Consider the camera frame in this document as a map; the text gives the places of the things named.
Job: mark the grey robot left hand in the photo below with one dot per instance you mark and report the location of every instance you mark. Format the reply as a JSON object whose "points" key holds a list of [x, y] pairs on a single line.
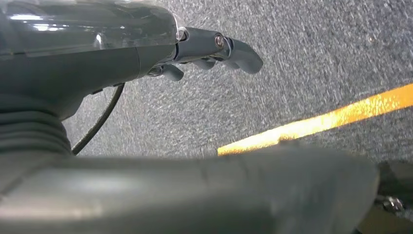
{"points": [[80, 64]]}

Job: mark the black robot mobile base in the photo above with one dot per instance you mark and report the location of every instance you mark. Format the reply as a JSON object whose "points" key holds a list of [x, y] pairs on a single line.
{"points": [[397, 181]]}

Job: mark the yellow floor tape square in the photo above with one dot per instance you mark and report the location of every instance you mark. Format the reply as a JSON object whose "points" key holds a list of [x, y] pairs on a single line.
{"points": [[322, 122]]}

